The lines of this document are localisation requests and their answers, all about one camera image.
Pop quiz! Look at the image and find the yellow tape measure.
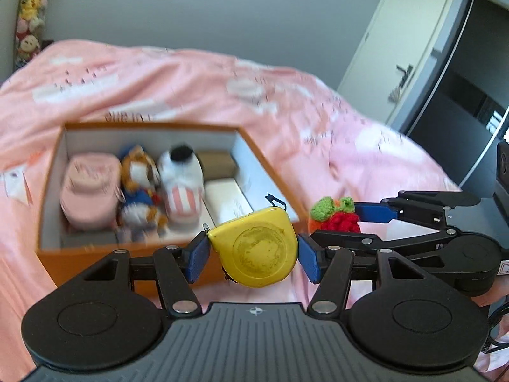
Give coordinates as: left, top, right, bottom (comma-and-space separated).
204, 193, 307, 288

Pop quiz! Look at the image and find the pink fabric pouch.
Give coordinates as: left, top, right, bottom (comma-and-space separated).
59, 153, 121, 230

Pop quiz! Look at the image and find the operator's hand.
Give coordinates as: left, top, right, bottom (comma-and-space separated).
472, 275, 509, 307

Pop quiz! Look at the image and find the crocheted orange fruit toy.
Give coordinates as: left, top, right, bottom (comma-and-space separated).
307, 197, 361, 234

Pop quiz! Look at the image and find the white pink striped plush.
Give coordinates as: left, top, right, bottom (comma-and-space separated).
157, 144, 204, 225

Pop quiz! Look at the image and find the white door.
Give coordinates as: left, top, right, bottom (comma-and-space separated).
338, 0, 453, 124

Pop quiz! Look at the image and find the brown cardboard gift box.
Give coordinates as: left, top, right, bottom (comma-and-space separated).
197, 150, 238, 181

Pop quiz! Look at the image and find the hanging plush toy column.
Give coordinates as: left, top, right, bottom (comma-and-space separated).
14, 0, 48, 71

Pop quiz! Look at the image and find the orange cardboard box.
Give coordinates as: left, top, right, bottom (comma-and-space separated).
37, 123, 301, 285

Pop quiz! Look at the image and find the door handle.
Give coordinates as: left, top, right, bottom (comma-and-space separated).
388, 64, 414, 104

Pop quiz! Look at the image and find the long white box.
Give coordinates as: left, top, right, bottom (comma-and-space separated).
205, 178, 253, 225

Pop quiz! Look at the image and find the brown dog plush toy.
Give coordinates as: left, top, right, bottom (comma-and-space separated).
117, 145, 169, 242

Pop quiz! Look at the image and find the pink patterned duvet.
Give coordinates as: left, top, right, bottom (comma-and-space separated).
1, 40, 456, 381

